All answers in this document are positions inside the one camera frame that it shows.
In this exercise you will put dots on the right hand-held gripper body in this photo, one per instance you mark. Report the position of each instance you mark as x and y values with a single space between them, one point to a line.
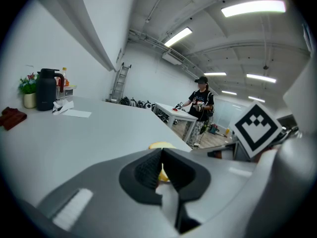
256 130

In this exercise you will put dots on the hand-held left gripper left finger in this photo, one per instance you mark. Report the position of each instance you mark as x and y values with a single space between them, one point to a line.
104 195

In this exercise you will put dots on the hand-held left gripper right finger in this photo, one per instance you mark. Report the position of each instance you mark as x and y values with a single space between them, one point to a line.
210 180

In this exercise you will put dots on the yellow slice of bread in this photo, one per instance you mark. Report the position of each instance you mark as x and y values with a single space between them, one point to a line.
158 145

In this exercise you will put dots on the ceiling tube light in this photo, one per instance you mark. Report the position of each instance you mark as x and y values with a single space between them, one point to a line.
229 92
256 99
252 8
178 36
215 74
261 78

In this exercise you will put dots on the green vacuum cleaner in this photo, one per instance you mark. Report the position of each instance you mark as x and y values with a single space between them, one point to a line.
213 128

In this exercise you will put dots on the white table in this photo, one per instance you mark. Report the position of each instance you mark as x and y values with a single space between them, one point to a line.
180 114

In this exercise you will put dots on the white paper sheet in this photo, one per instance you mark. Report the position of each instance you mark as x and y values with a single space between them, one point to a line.
76 113

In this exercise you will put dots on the row of black equipment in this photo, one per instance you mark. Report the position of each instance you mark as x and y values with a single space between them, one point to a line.
136 103

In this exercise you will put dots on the crumpled white tissue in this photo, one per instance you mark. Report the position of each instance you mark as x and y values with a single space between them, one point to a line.
62 106

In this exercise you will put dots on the white air conditioner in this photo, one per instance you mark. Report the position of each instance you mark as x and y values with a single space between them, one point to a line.
171 58

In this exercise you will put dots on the metal ladder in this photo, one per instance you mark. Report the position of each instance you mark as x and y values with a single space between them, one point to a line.
120 83

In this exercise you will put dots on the black thermos jug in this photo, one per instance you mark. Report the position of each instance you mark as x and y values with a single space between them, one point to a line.
45 93

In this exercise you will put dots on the potted flower plant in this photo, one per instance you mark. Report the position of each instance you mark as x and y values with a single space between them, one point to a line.
30 100

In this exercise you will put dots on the dark red cloth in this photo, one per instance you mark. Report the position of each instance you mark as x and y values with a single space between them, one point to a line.
11 118

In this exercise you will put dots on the orange sauce bottle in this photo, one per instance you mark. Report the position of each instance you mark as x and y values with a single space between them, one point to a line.
65 77

